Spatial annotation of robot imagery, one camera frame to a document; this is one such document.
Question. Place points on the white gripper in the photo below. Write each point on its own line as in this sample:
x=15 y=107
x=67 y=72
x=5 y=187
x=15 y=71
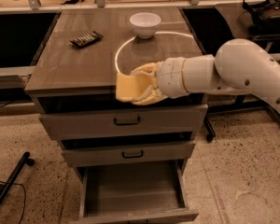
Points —
x=170 y=77

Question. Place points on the yellow sponge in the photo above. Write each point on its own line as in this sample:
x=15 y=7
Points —
x=129 y=88

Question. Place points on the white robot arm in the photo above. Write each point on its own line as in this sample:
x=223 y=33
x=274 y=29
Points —
x=239 y=67

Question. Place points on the grey drawer cabinet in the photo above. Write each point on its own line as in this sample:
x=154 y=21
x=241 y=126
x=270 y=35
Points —
x=68 y=79

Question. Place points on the open bottom drawer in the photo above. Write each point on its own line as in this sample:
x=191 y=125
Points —
x=135 y=193

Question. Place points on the white bowl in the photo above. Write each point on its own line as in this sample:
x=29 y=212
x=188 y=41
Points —
x=145 y=24

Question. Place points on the dark snack bar wrapper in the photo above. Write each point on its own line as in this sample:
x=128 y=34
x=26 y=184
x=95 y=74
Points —
x=86 y=40

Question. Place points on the black VR headset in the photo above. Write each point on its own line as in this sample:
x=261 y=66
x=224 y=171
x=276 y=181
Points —
x=265 y=15

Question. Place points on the black stand leg with wheel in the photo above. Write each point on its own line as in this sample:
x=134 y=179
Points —
x=5 y=186

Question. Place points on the top drawer with handle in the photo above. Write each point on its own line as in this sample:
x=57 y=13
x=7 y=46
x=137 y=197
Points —
x=124 y=122

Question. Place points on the drawer with handle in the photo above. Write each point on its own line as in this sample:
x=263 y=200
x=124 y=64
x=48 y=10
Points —
x=124 y=122
x=93 y=156

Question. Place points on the middle drawer with handle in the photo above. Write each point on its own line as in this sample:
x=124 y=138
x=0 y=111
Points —
x=93 y=156

